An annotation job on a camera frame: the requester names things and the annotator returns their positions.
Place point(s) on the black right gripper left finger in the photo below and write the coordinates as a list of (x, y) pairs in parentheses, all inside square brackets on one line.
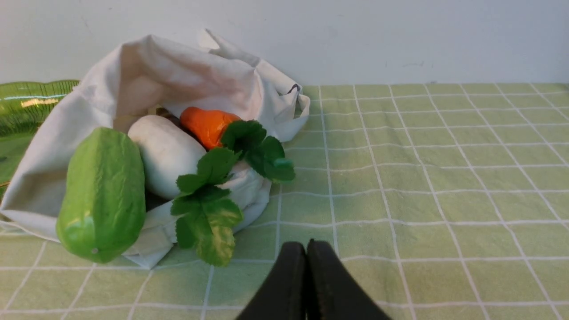
[(281, 295)]

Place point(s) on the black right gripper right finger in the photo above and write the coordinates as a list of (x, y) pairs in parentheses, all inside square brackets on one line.
[(332, 293)]

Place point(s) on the green cucumber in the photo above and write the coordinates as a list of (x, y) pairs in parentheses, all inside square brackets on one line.
[(103, 209)]

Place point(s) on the white cloth bag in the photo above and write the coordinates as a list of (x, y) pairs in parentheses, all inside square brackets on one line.
[(154, 76)]

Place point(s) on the green checkered tablecloth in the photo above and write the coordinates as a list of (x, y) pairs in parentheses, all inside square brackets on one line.
[(444, 201)]

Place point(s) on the white radish with leaves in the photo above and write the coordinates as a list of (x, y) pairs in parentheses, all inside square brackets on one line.
[(198, 212)]

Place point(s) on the orange carrot with leaves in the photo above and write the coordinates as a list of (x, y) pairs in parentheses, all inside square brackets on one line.
[(248, 139)]

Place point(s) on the green glass plate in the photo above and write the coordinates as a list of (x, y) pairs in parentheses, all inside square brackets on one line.
[(24, 106)]

